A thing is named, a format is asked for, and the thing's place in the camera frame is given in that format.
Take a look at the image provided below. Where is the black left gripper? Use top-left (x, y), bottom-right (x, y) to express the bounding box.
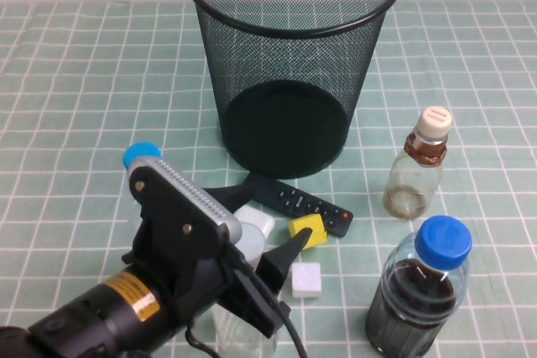
top-left (167, 179), bottom-right (314, 339)

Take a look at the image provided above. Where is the green white-grid tablecloth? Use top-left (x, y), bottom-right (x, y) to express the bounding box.
top-left (0, 0), bottom-right (537, 358)

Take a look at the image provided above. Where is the black remote control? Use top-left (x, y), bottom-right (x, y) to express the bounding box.
top-left (246, 174), bottom-right (354, 238)

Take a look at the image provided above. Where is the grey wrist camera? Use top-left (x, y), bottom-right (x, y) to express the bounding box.
top-left (128, 154), bottom-right (243, 250)

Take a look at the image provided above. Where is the yellow cube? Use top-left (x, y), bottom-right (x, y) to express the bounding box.
top-left (287, 213), bottom-right (328, 251)

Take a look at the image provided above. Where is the white earbuds case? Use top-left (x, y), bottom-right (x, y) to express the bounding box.
top-left (233, 205), bottom-right (276, 236)

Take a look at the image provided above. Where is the dark-liquid bottle with blue cap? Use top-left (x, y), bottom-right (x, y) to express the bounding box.
top-left (364, 215), bottom-right (473, 358)

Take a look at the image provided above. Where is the black cable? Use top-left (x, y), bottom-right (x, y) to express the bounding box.
top-left (184, 301), bottom-right (310, 358)

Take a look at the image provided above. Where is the black mesh wastebasket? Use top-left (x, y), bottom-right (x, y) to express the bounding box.
top-left (181, 0), bottom-right (407, 179)

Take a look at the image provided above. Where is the white cube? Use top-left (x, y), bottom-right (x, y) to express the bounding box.
top-left (289, 262), bottom-right (323, 298)

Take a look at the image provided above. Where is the green-label clear bottle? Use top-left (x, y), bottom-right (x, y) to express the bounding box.
top-left (209, 223), bottom-right (280, 358)

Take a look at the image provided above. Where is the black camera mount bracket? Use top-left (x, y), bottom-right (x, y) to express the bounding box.
top-left (121, 164), bottom-right (236, 288)

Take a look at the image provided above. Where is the brown-label bottle with beige cap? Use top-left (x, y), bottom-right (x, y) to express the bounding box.
top-left (383, 106), bottom-right (453, 221)

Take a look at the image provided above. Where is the yellow-liquid bottle with blue cap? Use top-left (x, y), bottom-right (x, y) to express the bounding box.
top-left (122, 141), bottom-right (163, 229)

